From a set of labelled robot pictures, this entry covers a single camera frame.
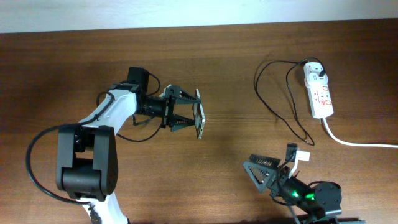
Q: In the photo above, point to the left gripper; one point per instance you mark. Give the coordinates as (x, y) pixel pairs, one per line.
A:
(168, 104)

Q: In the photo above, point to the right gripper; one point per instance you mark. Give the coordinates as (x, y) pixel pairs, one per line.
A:
(279, 174)

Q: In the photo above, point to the black smartphone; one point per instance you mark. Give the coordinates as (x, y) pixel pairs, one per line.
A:
(199, 118)

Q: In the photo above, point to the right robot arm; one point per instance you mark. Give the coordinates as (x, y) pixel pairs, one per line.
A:
(308, 203)

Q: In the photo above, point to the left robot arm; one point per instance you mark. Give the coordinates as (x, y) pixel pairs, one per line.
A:
(87, 161)

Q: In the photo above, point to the white USB charger adapter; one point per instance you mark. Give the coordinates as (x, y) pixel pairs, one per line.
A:
(315, 75)

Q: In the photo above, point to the white power strip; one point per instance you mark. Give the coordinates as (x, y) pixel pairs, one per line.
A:
(320, 101)

